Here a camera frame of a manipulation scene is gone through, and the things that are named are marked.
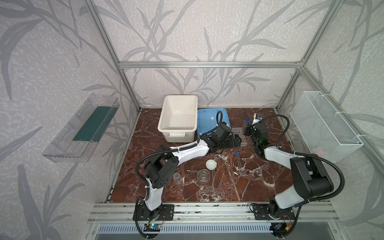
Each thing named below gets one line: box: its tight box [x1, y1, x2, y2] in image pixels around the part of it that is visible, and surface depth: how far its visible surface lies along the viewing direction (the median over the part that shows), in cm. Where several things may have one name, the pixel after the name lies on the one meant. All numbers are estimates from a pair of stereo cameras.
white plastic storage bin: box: [157, 94, 198, 143], surface depth 108 cm
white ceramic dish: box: [205, 159, 217, 171], surface depth 91 cm
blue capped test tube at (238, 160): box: [236, 150, 241, 172], surface depth 93 cm
